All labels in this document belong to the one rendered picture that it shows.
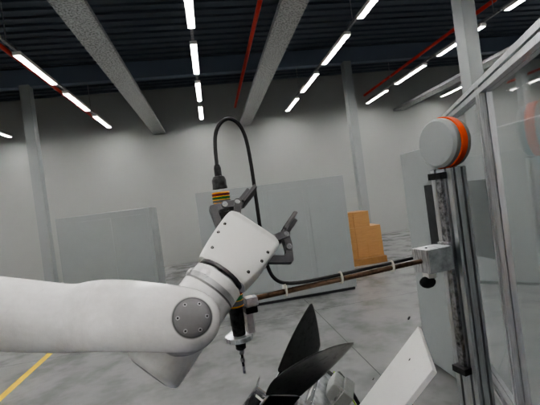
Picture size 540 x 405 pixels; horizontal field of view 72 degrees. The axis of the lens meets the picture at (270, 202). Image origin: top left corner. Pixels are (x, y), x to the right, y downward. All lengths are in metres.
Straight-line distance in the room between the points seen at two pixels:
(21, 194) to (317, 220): 10.30
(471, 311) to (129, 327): 1.06
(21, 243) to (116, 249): 6.56
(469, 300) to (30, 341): 1.13
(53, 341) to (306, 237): 6.14
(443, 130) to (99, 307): 1.04
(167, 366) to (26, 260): 13.84
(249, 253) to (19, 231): 13.84
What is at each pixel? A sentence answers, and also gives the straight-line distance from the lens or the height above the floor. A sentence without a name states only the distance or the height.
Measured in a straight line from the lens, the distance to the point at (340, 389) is 1.35.
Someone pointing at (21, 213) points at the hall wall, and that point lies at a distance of 14.31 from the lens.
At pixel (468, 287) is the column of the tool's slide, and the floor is 1.44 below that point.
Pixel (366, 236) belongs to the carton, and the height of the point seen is 0.63.
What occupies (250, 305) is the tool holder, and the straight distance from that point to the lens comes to 0.95.
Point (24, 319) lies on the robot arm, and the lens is 0.55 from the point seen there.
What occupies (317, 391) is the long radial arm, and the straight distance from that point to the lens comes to 1.37.
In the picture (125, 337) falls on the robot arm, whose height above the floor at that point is 1.65.
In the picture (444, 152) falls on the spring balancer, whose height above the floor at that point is 1.85.
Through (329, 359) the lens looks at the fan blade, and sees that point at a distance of 0.98.
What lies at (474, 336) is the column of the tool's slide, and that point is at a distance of 1.35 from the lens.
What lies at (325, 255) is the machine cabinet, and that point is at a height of 0.67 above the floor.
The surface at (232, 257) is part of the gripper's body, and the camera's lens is 0.58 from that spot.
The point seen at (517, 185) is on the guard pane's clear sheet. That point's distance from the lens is 1.15.
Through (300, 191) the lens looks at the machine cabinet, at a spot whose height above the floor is 1.85.
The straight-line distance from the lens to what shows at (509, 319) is 1.38.
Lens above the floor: 1.77
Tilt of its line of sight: level
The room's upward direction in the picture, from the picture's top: 7 degrees counter-clockwise
